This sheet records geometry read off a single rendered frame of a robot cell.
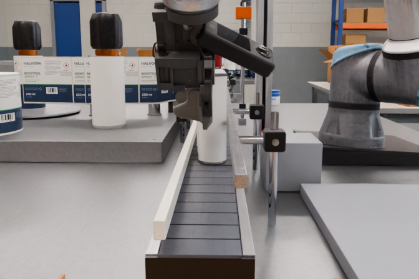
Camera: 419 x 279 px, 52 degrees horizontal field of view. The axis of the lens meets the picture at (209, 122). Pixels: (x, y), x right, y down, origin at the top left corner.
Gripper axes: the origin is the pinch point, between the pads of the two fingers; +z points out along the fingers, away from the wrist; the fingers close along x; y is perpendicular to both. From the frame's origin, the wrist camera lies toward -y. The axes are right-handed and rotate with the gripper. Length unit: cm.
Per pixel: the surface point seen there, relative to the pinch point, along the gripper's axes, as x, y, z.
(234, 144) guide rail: 13.2, -3.6, -7.1
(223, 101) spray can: -6.9, -2.3, 1.0
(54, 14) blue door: -743, 329, 328
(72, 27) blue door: -729, 295, 350
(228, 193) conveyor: 12.8, -2.9, 2.6
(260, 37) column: -56, -13, 15
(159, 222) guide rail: 27.6, 4.1, -9.9
